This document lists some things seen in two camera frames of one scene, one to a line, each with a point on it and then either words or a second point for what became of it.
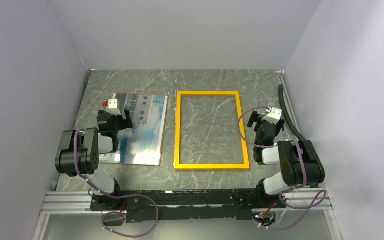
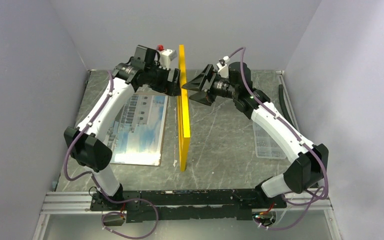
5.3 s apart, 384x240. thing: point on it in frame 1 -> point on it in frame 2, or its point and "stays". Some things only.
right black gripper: [255, 117] -> [198, 83]
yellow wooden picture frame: [177, 164] -> [184, 135]
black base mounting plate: [159, 205] stays
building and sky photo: [142, 144] stays
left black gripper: [125, 123] -> [170, 88]
